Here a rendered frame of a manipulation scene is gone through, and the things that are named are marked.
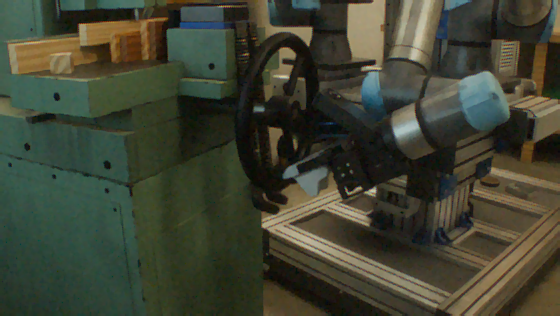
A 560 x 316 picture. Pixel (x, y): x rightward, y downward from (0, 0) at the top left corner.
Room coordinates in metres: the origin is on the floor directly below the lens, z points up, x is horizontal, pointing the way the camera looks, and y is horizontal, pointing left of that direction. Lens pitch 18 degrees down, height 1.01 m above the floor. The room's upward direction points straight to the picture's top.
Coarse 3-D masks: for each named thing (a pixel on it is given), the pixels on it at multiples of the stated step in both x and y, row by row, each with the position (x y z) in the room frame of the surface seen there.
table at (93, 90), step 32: (96, 64) 0.91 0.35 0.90; (128, 64) 0.89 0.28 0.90; (160, 64) 0.88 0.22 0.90; (32, 96) 0.78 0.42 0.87; (64, 96) 0.74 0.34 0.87; (96, 96) 0.73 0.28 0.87; (128, 96) 0.79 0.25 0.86; (160, 96) 0.86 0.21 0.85; (192, 96) 0.89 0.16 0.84; (224, 96) 0.87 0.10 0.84
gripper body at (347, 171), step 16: (384, 128) 0.68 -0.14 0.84; (336, 144) 0.70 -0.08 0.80; (352, 144) 0.70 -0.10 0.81; (384, 144) 0.70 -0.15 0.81; (336, 160) 0.70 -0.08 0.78; (352, 160) 0.69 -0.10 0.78; (368, 160) 0.70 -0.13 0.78; (384, 160) 0.69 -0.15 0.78; (400, 160) 0.67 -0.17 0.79; (336, 176) 0.71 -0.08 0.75; (352, 176) 0.70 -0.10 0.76; (368, 176) 0.69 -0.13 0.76; (384, 176) 0.68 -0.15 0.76
